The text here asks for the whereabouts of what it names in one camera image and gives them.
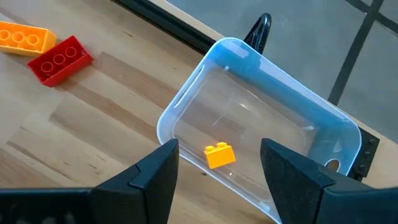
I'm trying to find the black table edge clamp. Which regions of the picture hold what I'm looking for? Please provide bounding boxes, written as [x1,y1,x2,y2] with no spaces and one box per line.
[243,12,272,55]

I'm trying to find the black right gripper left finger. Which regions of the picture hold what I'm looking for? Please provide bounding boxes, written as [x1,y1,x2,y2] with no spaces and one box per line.
[90,139,180,224]

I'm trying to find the red building block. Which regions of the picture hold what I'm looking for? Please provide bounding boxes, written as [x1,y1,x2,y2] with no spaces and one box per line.
[27,35,94,88]

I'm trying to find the clear plastic bin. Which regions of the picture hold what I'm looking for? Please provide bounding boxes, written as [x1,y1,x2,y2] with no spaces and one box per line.
[156,37,363,224]

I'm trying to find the black aluminium frame rail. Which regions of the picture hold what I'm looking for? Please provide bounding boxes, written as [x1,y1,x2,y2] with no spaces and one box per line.
[110,0,218,56]

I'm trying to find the black frame corner bracket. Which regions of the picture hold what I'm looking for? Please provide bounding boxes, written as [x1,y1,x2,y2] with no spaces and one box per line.
[348,126,381,182]

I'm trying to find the small yellow building block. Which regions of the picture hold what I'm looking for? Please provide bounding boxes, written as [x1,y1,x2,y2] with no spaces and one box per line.
[203,142,236,170]

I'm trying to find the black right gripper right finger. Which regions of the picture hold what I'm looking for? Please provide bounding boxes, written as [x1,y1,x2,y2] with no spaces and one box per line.
[260,138,398,224]

